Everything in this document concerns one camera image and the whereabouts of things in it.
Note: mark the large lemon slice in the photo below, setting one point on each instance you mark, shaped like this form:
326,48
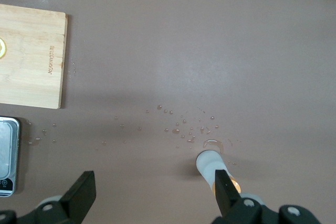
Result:
2,48

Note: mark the silver digital kitchen scale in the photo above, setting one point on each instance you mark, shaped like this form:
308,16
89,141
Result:
6,155

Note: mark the wooden cutting board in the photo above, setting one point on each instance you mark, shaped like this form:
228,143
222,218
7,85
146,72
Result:
31,56

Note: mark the small brown liquid puddle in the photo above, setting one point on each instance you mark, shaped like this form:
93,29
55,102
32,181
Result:
210,142

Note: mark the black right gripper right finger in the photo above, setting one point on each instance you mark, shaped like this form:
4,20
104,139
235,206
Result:
226,195

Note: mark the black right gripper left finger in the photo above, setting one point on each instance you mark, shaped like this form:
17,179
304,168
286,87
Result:
78,195

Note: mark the brown table cover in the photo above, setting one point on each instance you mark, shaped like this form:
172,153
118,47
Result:
183,51

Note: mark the translucent squeeze bottle orange cap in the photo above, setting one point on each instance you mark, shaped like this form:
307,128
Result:
210,163

